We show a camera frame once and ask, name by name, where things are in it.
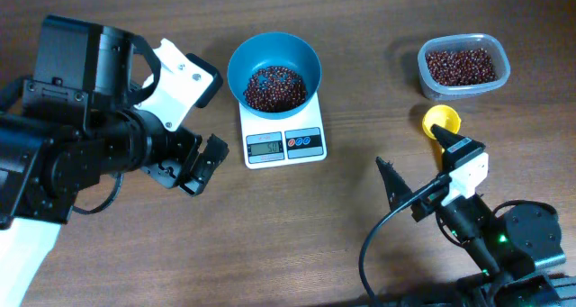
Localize teal plastic bowl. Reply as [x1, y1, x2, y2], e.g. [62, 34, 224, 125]
[227, 32, 323, 120]

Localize yellow measuring scoop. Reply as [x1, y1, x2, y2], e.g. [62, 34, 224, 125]
[421, 104, 462, 156]

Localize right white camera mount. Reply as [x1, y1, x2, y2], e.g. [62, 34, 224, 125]
[441, 153, 489, 206]

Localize left black cable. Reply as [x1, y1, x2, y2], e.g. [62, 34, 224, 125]
[71, 170, 125, 217]

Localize red beans in bowl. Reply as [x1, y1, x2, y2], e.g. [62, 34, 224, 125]
[243, 66, 308, 113]

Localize black cable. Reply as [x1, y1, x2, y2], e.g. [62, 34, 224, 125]
[71, 170, 125, 217]
[357, 172, 453, 307]

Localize right black cable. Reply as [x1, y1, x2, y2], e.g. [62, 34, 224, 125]
[357, 172, 453, 307]

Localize clear plastic bean container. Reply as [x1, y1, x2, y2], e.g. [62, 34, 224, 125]
[417, 33, 511, 101]

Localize white digital kitchen scale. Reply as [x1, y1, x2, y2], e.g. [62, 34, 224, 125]
[239, 95, 328, 169]

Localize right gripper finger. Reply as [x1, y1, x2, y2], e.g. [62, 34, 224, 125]
[431, 124, 464, 156]
[375, 157, 413, 211]

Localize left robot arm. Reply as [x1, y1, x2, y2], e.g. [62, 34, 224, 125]
[1, 15, 229, 306]

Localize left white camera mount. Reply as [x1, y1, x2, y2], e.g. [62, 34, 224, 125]
[133, 39, 221, 132]

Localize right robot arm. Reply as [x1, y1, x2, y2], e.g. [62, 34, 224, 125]
[376, 124, 566, 279]

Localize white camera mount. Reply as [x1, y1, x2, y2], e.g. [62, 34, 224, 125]
[441, 153, 489, 206]
[133, 39, 221, 132]

